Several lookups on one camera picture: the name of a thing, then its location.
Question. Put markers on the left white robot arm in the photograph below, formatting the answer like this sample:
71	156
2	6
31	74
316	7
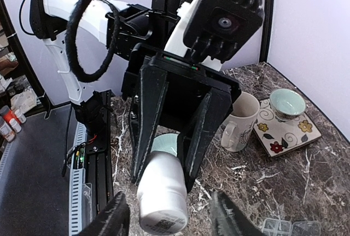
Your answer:
83	36

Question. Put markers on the black front rail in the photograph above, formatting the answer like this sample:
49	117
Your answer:
98	155

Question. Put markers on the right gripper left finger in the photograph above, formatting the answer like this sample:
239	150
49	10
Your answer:
114	219

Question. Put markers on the right black frame post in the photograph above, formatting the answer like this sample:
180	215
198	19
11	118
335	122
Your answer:
266	30

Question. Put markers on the white slotted cable duct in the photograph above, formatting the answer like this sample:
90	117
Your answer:
80	203

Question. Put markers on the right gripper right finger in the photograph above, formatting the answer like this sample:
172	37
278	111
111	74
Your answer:
228	219

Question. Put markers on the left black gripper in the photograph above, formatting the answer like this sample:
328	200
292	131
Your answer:
167	90

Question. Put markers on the clear plastic pill organizer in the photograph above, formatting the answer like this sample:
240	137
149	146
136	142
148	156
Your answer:
277	227

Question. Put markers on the celadon bowl front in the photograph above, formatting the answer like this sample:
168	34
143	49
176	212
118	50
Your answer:
165	143

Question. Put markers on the white ceramic mug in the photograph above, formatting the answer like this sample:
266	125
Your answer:
239	124

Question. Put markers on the small white vial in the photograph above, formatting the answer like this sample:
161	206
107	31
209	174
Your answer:
162	196

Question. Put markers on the celadon bowl on plate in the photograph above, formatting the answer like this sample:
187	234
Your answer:
287	104

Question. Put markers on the square floral plate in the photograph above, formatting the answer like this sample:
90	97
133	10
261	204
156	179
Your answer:
277	137

